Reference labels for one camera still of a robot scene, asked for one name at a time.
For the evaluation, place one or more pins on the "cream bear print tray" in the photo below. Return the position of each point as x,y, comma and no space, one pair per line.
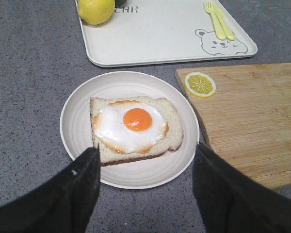
144,32

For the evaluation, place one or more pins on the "wooden cutting board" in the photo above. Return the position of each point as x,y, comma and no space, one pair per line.
247,121

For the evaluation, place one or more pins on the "round cream plate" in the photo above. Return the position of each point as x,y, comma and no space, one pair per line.
75,128

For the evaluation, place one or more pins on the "yellow lemon slice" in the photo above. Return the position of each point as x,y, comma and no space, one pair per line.
199,84

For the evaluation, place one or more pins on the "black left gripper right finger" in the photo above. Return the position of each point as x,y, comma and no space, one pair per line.
230,202

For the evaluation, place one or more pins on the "bread slice under egg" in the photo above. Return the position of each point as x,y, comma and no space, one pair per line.
171,142

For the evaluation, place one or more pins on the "green lime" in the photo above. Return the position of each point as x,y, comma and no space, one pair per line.
120,2

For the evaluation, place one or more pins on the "fried egg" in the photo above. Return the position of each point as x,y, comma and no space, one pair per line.
129,126

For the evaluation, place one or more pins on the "yellow plastic fork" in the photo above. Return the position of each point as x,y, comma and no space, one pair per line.
209,8

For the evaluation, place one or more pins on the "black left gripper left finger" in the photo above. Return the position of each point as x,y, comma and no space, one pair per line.
64,204

